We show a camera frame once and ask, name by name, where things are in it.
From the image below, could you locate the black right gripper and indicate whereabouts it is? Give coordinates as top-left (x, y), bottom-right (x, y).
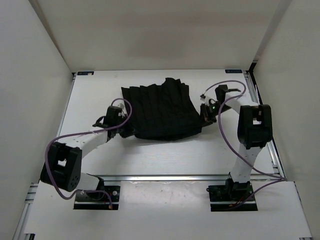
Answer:
top-left (196, 101), bottom-right (232, 129)

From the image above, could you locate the black pleated skirt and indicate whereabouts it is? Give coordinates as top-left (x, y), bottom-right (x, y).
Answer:
top-left (121, 77), bottom-right (202, 141)

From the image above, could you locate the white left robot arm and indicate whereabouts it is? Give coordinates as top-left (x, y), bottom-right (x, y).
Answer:
top-left (40, 102), bottom-right (133, 200)

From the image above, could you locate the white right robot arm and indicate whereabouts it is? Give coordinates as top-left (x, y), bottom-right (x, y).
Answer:
top-left (200, 84), bottom-right (273, 200)

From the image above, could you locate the right blue label sticker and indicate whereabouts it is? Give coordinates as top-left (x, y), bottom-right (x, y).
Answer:
top-left (225, 69), bottom-right (243, 74)

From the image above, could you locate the blue label sticker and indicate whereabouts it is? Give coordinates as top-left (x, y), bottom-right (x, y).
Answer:
top-left (225, 69), bottom-right (243, 74)
top-left (77, 71), bottom-right (95, 76)

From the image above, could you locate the left blue label sticker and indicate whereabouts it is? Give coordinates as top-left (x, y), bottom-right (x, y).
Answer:
top-left (77, 71), bottom-right (95, 76)

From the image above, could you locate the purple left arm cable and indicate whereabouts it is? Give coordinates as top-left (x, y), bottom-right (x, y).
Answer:
top-left (46, 98), bottom-right (133, 200)

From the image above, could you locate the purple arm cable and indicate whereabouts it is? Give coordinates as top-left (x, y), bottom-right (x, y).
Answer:
top-left (199, 79), bottom-right (288, 208)
top-left (46, 98), bottom-right (133, 200)

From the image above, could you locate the front aluminium rail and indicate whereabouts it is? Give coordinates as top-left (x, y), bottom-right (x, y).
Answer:
top-left (100, 174), bottom-right (228, 182)

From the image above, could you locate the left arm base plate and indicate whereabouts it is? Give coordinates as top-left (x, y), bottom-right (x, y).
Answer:
top-left (73, 179), bottom-right (121, 211)

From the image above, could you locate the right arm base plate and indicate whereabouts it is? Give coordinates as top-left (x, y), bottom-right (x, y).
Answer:
top-left (206, 178), bottom-right (258, 212)

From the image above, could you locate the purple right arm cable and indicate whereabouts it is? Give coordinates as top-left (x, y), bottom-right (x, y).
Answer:
top-left (199, 79), bottom-right (288, 208)

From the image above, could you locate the left aluminium frame rail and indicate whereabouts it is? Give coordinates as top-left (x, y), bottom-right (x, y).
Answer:
top-left (12, 183), bottom-right (38, 240)

